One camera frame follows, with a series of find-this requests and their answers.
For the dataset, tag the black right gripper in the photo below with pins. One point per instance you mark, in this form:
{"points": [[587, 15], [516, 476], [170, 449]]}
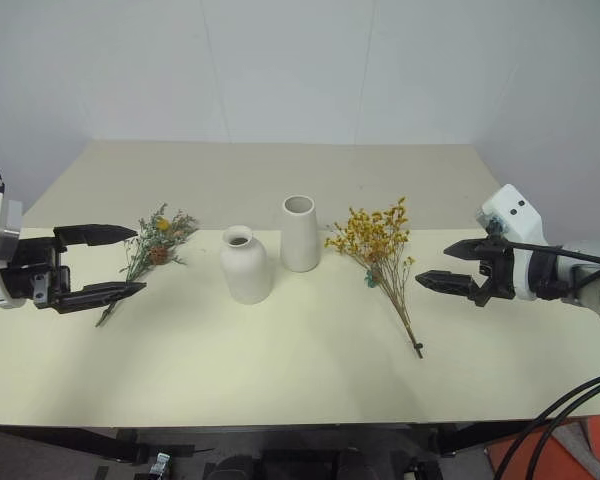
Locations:
{"points": [[500, 275]]}

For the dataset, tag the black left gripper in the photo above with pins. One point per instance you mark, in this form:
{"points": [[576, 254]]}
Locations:
{"points": [[35, 260]]}

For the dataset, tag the white bottle-shaped vase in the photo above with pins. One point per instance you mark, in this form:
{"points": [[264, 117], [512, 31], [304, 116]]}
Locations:
{"points": [[244, 270]]}

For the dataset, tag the tall white tapered vase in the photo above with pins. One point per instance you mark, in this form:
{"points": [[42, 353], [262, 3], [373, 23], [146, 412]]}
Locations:
{"points": [[300, 240]]}

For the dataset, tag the green and orange dried bouquet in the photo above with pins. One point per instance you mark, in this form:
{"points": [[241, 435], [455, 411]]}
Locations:
{"points": [[155, 245]]}

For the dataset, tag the yellow dried flower bouquet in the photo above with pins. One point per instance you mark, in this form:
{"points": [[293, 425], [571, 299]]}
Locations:
{"points": [[375, 235]]}

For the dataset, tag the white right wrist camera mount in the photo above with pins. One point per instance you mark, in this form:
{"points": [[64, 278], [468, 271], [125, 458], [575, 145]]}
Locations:
{"points": [[520, 220]]}

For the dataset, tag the black table frame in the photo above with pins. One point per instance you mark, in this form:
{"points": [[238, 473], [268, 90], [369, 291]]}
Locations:
{"points": [[80, 440]]}

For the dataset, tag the small silver metal bracket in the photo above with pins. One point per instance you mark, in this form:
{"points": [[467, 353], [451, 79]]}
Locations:
{"points": [[159, 464]]}

